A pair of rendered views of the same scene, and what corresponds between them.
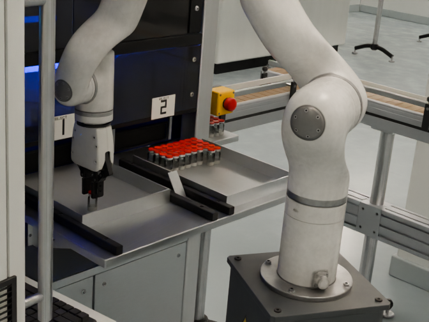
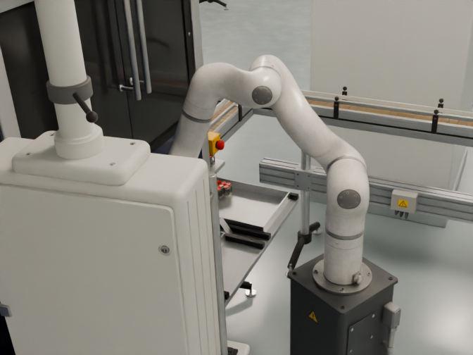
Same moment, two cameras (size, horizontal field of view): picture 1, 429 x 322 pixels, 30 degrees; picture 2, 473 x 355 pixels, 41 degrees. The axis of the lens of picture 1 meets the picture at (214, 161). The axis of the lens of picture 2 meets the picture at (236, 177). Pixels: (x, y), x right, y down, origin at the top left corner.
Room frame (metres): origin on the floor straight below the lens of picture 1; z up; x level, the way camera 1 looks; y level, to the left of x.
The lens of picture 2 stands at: (0.00, 0.56, 2.17)
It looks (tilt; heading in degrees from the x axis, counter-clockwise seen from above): 30 degrees down; 344
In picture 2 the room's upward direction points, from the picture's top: 3 degrees counter-clockwise
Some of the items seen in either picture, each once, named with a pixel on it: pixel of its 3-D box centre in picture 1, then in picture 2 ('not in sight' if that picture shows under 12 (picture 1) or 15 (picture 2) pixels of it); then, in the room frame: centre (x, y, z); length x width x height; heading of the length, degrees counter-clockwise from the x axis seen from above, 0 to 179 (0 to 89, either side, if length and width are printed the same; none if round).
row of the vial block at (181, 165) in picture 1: (189, 158); (215, 197); (2.02, 0.07, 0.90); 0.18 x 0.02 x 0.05; 137
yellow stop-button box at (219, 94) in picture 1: (218, 100); (209, 143); (2.30, 0.00, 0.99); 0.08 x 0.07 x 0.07; 48
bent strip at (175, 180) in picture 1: (191, 191); (238, 229); (1.78, 0.05, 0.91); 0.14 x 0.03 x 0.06; 48
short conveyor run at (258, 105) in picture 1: (244, 99); (211, 127); (2.61, -0.08, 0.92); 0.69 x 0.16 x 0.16; 138
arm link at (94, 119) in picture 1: (93, 114); not in sight; (1.69, 0.27, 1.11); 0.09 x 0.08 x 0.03; 48
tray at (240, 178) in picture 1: (213, 170); (235, 203); (1.96, 0.00, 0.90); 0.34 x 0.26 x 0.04; 47
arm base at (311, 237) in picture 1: (311, 237); (343, 253); (1.47, -0.21, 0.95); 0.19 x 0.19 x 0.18
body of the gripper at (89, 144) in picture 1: (93, 141); not in sight; (1.68, 0.27, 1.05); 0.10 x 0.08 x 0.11; 48
